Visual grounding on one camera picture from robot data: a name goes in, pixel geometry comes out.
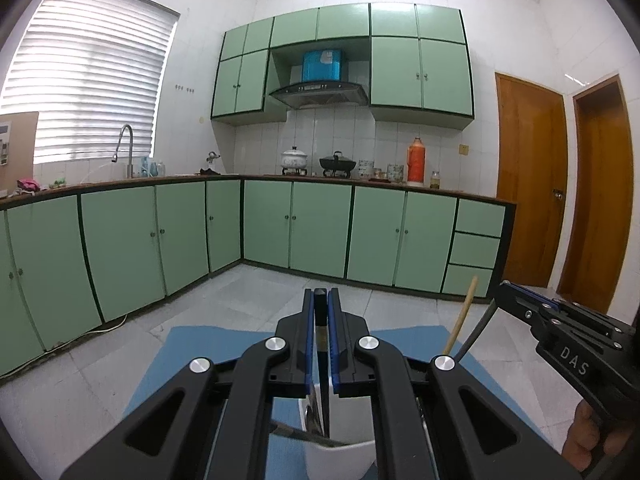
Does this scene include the orange thermos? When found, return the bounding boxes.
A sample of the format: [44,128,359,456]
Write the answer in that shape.
[406,136,426,184]

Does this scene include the white utensil holder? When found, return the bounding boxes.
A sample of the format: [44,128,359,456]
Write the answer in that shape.
[302,395,377,480]

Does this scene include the black wok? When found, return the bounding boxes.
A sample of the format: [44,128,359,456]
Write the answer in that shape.
[319,151,357,174]

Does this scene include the wooden door frame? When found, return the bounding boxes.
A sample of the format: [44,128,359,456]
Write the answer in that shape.
[557,74,626,314]

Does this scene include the white lidded pot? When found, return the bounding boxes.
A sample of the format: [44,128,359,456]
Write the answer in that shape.
[280,146,308,171]

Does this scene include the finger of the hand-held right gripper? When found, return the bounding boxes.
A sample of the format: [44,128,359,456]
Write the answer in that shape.
[492,286,617,350]
[501,281,627,339]

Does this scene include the white window blind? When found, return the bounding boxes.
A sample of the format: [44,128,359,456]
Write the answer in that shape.
[0,0,181,167]

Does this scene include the grey metal utensil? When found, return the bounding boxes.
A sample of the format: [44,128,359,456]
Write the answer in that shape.
[270,420,351,449]

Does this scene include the person's right hand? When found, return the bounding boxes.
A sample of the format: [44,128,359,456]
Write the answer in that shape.
[562,400,610,472]

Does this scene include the green drawer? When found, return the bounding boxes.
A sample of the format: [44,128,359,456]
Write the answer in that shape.
[449,232,502,270]
[442,263,496,299]
[454,198,506,239]

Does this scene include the blue mat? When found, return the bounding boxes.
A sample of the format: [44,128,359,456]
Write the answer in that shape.
[122,325,551,480]

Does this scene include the blue wrapped hood chimney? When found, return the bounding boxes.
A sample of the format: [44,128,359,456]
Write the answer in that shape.
[301,49,346,83]

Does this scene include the cardboard box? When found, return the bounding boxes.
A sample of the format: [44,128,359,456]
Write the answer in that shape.
[0,111,40,196]

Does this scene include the green base cabinet unit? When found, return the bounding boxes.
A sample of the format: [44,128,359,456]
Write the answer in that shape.
[0,174,516,381]

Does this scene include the wooden chopstick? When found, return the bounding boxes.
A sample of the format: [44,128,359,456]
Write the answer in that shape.
[444,276,479,357]

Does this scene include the black chopstick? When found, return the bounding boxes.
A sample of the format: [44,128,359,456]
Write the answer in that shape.
[456,302,498,361]

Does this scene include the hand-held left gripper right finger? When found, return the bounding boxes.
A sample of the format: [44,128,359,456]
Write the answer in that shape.
[326,289,583,480]

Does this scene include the black range hood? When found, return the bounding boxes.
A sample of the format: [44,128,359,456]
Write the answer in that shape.
[268,81,369,110]

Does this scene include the green wall cabinet unit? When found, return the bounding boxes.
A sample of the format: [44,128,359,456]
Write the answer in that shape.
[210,2,475,132]

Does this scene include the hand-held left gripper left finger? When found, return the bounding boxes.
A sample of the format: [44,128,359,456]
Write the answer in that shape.
[60,289,317,480]

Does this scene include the metal kitchen faucet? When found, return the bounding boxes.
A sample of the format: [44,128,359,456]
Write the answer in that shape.
[112,124,135,179]

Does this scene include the white floor cable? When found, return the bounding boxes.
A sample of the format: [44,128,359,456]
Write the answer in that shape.
[45,312,129,356]

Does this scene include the closed wooden door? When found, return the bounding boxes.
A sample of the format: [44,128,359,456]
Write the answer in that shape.
[495,72,568,289]

